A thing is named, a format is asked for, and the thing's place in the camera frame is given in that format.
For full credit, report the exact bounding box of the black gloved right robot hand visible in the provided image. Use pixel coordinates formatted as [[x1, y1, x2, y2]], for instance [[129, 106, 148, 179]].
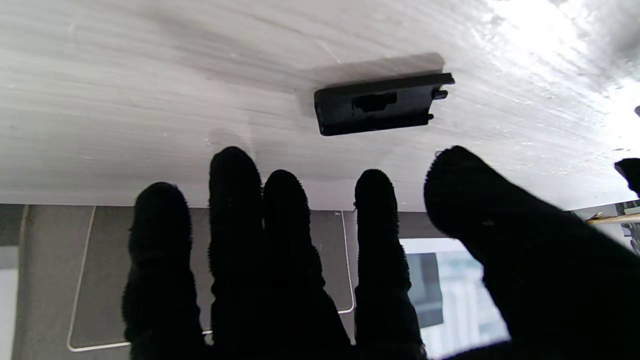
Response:
[[121, 145, 640, 360]]

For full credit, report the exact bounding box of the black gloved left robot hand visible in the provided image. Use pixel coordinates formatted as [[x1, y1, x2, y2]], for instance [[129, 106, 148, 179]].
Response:
[[614, 157, 640, 198]]

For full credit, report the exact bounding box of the black battery cover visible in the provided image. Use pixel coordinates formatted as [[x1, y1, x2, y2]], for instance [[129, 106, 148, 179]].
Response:
[[314, 73, 456, 137]]

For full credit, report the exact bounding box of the long dark low ledge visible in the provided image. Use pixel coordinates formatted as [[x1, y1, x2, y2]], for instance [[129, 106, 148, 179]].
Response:
[[397, 211, 446, 239]]

